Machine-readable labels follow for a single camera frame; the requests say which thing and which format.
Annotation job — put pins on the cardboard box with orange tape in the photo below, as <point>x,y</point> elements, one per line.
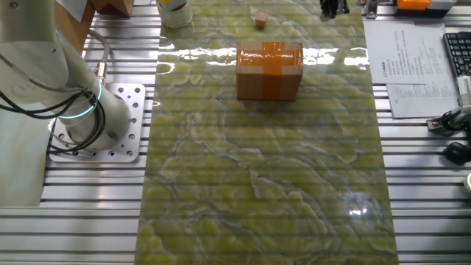
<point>268,73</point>

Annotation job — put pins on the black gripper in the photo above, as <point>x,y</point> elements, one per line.
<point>344,5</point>

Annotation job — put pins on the gray metal bracket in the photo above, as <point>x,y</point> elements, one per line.
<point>371,9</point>

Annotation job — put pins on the silver metal clamp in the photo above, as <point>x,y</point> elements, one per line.
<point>447,121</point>

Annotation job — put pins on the white ribbed device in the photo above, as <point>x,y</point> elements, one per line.
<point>465,90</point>

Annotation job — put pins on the white paper label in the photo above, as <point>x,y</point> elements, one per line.
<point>71,6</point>

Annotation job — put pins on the black keyboard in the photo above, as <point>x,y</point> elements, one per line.
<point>460,51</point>

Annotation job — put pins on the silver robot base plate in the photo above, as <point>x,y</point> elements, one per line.
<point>129,121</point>

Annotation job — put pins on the black computer mouse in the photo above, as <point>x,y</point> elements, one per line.
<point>458,152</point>

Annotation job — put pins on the small printed paper sheet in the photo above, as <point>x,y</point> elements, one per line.
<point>419,101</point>

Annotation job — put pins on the large printed paper sheet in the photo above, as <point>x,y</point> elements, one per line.
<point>404,55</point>

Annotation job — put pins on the green marble pattern mat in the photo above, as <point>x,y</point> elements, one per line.
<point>257,184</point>

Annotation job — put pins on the small wooden cube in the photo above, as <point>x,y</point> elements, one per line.
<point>261,19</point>

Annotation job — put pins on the orange and black device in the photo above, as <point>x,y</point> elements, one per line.
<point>423,6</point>

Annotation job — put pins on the large brown cardboard box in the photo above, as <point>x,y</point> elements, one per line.
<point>75,33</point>

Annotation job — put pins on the white cylindrical can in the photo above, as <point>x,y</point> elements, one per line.
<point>173,14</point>

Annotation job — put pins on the pale tape roll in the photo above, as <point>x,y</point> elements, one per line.
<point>468,183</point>

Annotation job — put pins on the white Flexiv robot arm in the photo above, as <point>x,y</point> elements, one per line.
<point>33,66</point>

